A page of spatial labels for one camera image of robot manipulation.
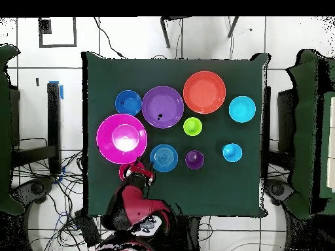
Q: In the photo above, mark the red small bowl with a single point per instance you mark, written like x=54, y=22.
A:
x=121, y=172

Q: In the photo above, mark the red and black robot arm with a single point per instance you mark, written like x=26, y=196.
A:
x=138, y=206

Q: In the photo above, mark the blue straight-sided bowl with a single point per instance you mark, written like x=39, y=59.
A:
x=164, y=158

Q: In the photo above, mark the large pink bowl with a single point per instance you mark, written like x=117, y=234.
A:
x=110, y=136

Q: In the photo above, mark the purple plastic cup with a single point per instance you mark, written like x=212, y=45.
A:
x=194, y=159

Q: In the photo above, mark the lime green plastic cup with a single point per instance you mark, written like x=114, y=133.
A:
x=192, y=126

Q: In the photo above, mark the dark blue small bowl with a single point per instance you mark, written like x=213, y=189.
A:
x=128, y=102

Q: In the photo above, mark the wide purple bowl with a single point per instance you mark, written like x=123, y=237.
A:
x=167, y=104

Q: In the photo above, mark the black power strip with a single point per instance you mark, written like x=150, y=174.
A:
x=87, y=228

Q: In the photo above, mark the dark green tablecloth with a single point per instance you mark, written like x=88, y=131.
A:
x=227, y=185

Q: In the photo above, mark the light blue plastic cup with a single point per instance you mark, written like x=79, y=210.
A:
x=232, y=152

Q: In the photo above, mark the wide orange bowl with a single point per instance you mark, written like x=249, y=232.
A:
x=204, y=92

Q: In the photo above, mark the black round machine base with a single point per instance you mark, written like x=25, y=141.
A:
x=36, y=188
x=278, y=189

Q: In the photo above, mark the light blue small bowl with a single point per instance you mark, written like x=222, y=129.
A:
x=242, y=109

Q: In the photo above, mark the green-clothed side table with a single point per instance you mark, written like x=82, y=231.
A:
x=6, y=130
x=303, y=130

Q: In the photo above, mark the black bench frame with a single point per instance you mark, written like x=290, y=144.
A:
x=286, y=117
x=53, y=125

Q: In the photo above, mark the black camera stand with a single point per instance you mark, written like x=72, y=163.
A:
x=165, y=34

